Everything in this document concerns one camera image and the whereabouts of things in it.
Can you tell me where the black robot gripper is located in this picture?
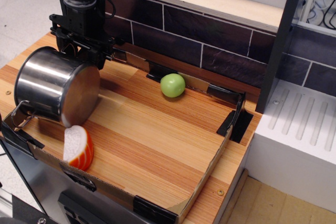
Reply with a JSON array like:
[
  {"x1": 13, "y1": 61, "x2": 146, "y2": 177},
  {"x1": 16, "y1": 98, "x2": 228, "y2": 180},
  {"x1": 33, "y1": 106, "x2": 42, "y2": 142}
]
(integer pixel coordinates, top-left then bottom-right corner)
[{"x1": 49, "y1": 0, "x2": 116, "y2": 70}]

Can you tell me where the stainless steel pot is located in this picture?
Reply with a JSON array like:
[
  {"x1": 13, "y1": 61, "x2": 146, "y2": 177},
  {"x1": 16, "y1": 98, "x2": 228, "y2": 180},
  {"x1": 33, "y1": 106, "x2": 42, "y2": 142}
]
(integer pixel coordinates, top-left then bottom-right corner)
[{"x1": 14, "y1": 46, "x2": 100, "y2": 127}]

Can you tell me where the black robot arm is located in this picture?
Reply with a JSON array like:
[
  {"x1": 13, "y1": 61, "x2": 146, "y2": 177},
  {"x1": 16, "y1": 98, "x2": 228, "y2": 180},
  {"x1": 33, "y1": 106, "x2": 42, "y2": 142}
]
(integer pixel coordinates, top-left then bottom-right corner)
[{"x1": 49, "y1": 0, "x2": 115, "y2": 69}]

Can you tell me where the cardboard fence with black tape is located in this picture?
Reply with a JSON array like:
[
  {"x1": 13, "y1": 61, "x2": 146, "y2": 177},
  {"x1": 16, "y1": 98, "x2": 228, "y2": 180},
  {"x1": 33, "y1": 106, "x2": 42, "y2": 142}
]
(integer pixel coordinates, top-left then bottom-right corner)
[{"x1": 8, "y1": 62, "x2": 260, "y2": 223}]

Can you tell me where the green toy apple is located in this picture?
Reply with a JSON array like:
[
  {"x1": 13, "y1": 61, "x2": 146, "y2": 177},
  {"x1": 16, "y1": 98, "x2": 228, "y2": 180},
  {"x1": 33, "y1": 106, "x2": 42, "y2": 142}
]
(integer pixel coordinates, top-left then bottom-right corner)
[{"x1": 160, "y1": 73, "x2": 186, "y2": 98}]

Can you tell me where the orange white toy sushi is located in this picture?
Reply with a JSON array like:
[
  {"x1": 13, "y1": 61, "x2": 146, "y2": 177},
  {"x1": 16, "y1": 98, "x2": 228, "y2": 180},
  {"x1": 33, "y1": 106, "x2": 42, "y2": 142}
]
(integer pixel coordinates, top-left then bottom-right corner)
[{"x1": 63, "y1": 125, "x2": 94, "y2": 171}]

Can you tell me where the dark tile backsplash shelf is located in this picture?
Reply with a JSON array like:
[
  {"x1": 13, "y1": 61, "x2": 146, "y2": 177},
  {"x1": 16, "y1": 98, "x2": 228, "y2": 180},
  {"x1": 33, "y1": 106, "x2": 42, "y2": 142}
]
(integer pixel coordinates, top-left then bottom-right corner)
[{"x1": 104, "y1": 0, "x2": 282, "y2": 89}]

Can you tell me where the white toy sink drainboard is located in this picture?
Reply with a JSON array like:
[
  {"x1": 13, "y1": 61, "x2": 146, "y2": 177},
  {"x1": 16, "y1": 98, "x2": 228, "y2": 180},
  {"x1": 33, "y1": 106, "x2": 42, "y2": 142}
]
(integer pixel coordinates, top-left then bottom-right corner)
[{"x1": 246, "y1": 80, "x2": 335, "y2": 211}]

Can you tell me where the dark grey vertical post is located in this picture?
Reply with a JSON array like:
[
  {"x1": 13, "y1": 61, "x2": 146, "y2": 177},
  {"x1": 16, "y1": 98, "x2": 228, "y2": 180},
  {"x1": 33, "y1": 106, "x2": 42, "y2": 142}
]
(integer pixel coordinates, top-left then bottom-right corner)
[{"x1": 256, "y1": 0, "x2": 299, "y2": 113}]

